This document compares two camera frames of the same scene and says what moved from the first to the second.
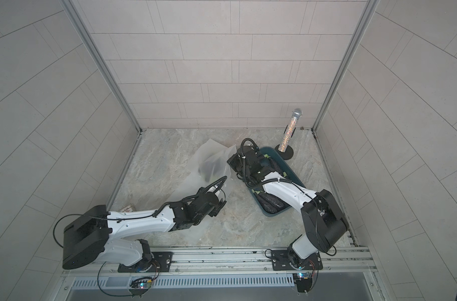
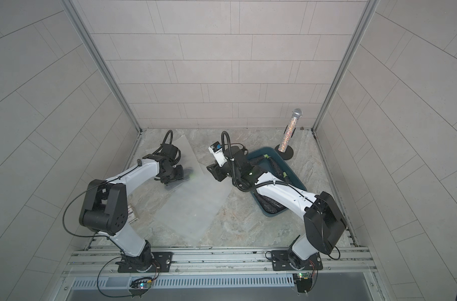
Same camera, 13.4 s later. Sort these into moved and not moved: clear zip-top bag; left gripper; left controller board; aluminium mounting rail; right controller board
Moved: left gripper; clear zip-top bag
Not moved: aluminium mounting rail; left controller board; right controller board
